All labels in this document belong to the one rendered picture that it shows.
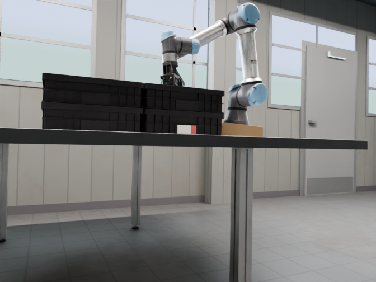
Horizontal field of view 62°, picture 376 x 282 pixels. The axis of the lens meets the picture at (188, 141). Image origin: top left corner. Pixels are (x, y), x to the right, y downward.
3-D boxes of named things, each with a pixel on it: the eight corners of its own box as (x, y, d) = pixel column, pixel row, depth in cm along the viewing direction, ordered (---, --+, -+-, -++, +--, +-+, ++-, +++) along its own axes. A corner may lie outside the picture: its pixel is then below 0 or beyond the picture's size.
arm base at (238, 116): (236, 126, 194) (238, 110, 194) (254, 126, 182) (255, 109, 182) (217, 123, 186) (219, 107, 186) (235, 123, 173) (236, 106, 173)
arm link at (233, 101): (239, 109, 192) (241, 88, 192) (253, 108, 180) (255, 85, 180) (222, 107, 187) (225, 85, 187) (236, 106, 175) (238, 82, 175)
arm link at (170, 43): (179, 30, 148) (163, 28, 144) (182, 52, 147) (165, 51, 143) (173, 36, 155) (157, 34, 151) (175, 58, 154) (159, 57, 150)
